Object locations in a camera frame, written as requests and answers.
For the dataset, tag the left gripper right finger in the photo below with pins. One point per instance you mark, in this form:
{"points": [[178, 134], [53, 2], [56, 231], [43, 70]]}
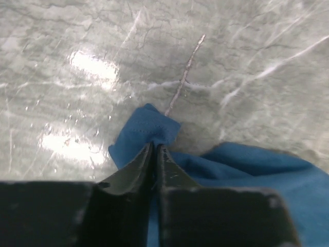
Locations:
{"points": [[194, 215]]}

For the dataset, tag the blue t-shirt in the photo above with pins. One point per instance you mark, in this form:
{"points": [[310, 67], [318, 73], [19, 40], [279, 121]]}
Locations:
{"points": [[302, 185]]}

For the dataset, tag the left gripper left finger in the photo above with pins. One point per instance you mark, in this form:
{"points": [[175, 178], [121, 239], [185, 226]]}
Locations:
{"points": [[113, 212]]}

